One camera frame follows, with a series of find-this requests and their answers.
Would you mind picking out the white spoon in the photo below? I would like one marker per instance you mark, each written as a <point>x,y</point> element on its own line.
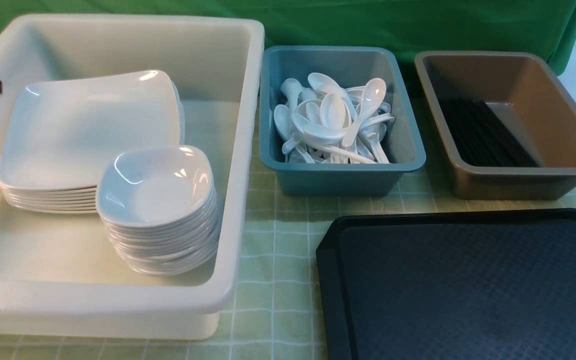
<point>373,95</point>

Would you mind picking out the white bowl tray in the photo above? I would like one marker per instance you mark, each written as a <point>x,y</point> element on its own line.
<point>154,186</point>

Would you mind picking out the stack of white plates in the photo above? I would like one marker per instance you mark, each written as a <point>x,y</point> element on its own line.
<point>53,200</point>

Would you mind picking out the large white plastic tub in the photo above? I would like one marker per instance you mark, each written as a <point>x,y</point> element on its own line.
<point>59,275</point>

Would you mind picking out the stack of white bowls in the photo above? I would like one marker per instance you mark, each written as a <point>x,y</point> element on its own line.
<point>177,249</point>

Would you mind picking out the pile of white spoons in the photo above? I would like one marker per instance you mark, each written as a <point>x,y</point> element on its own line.
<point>313,121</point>

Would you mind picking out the teal plastic bin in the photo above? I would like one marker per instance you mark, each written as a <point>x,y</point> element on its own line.
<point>349,67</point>

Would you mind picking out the green checkered tablecloth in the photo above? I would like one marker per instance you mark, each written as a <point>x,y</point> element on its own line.
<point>276,312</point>

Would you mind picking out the green backdrop cloth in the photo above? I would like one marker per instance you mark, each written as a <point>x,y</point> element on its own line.
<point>546,28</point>

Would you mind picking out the black chopsticks in bin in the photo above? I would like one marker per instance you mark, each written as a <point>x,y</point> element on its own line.
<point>481,138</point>

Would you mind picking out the brown plastic bin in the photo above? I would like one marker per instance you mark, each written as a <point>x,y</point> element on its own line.
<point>531,102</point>

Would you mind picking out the black serving tray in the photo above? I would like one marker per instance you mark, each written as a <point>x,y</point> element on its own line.
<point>486,285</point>

